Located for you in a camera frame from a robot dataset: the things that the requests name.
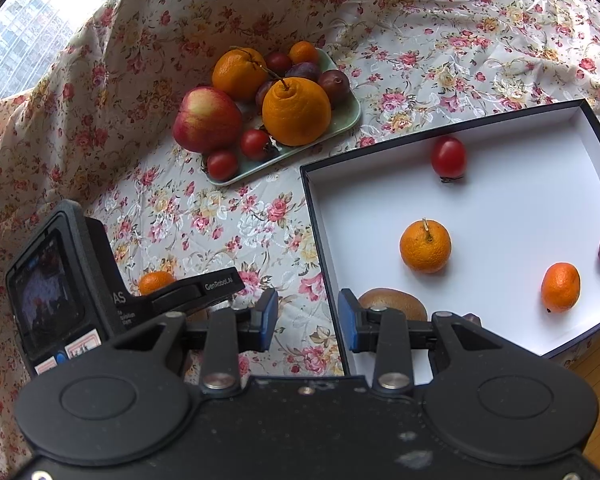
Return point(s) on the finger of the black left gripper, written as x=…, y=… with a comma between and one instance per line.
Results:
x=188, y=296

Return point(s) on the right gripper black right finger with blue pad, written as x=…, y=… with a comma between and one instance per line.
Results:
x=390, y=336

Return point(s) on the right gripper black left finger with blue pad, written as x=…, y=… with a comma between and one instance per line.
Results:
x=225, y=334

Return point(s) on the small mandarin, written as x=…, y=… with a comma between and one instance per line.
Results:
x=304, y=52
x=153, y=281

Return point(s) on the mandarin with stem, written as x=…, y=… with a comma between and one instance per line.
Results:
x=426, y=246

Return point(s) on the red cherry tomato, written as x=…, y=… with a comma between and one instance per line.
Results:
x=449, y=158

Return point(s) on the brown kiwi in box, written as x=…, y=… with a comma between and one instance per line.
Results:
x=388, y=298

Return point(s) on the red tomato front of tray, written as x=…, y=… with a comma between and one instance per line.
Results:
x=222, y=165

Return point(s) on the red tomato beside orange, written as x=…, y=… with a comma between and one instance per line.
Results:
x=255, y=144

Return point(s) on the red apple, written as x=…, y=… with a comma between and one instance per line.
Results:
x=208, y=120

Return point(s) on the black box white interior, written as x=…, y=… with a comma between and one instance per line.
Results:
x=530, y=197

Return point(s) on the light green fruit tray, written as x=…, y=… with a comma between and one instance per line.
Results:
x=344, y=118

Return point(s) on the large bumpy orange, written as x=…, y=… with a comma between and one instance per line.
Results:
x=296, y=111

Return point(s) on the dark purple plum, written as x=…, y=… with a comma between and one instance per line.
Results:
x=261, y=94

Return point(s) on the dark plum right of tray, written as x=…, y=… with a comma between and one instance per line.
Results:
x=336, y=86

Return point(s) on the round orange behind apple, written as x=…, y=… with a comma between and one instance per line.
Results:
x=240, y=72

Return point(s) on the floral tablecloth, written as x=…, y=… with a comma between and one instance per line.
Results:
x=89, y=90

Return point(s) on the small mandarin on tray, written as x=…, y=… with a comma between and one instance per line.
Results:
x=304, y=52

